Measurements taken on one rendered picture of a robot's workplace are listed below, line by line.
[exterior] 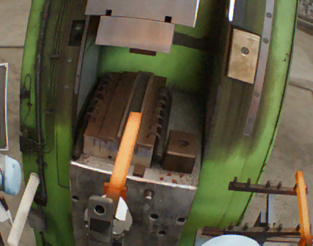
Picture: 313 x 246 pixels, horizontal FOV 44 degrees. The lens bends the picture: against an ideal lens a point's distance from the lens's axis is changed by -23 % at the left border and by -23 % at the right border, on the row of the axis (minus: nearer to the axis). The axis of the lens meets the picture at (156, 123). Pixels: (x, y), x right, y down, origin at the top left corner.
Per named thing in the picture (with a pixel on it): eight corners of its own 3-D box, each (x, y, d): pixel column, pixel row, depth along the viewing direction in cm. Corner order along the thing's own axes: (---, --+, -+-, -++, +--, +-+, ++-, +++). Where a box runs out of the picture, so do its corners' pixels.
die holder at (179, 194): (169, 266, 157) (198, 187, 133) (75, 246, 157) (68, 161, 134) (182, 186, 204) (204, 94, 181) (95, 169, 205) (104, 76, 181)
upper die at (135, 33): (169, 53, 120) (174, 24, 115) (94, 44, 120) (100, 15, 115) (178, 13, 156) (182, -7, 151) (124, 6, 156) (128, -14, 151)
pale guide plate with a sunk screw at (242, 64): (253, 84, 134) (260, 37, 125) (226, 77, 134) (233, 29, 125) (252, 81, 136) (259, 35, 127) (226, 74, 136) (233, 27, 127)
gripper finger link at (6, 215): (6, 233, 96) (-13, 207, 93) (13, 222, 101) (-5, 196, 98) (11, 233, 94) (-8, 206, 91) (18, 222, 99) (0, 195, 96)
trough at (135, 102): (135, 144, 135) (135, 140, 134) (116, 140, 135) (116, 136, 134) (152, 76, 171) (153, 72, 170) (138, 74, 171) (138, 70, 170)
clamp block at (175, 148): (191, 174, 138) (196, 157, 135) (162, 170, 139) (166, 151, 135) (194, 151, 149) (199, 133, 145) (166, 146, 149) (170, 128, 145)
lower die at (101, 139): (149, 168, 139) (154, 143, 134) (83, 153, 139) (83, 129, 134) (163, 96, 174) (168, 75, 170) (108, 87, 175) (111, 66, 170)
